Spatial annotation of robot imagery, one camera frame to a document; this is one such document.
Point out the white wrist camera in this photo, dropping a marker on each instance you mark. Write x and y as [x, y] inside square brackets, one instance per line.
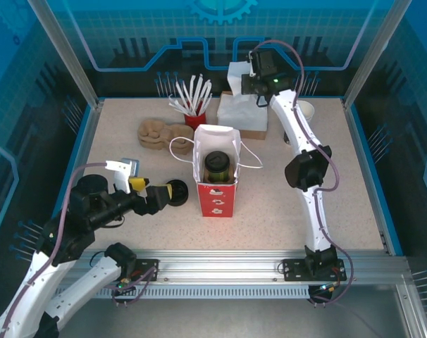
[123, 172]
[251, 67]

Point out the stack of pulp cup carriers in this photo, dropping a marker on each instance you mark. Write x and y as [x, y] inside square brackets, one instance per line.
[153, 135]

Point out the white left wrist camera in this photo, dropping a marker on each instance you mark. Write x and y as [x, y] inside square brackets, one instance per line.
[123, 172]

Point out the stack of paper cups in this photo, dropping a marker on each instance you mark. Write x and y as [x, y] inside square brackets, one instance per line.
[308, 111]

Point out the red straw holder cup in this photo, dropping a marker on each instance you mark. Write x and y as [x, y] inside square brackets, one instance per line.
[194, 119]

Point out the black plastic cup lid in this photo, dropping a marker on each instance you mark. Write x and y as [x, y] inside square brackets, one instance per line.
[216, 159]

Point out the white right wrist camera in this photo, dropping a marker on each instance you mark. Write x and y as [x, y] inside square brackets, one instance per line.
[251, 67]

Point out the aluminium frame beam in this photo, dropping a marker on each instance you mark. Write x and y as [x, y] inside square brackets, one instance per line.
[217, 267]

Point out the brown cardboard napkin box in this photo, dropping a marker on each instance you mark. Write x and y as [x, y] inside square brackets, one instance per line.
[255, 134]

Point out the stack of black cup lids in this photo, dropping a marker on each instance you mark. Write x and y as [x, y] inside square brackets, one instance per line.
[180, 193]

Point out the single white paper napkin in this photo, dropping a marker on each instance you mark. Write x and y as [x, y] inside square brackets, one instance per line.
[234, 75]

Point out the aluminium frame post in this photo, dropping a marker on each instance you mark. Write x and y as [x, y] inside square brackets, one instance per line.
[69, 56]
[373, 53]

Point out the small LED circuit board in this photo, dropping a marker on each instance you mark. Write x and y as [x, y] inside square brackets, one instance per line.
[328, 288]
[122, 287]

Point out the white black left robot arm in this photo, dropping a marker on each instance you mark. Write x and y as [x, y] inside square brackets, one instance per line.
[93, 278]

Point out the stack of white napkins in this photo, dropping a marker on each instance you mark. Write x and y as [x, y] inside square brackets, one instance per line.
[241, 112]

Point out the bent white wrapped straw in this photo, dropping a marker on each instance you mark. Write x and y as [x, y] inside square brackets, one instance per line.
[177, 104]

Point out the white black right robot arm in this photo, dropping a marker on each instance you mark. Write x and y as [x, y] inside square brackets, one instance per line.
[298, 123]

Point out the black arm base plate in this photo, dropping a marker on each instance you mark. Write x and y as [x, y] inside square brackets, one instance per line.
[292, 271]
[146, 269]

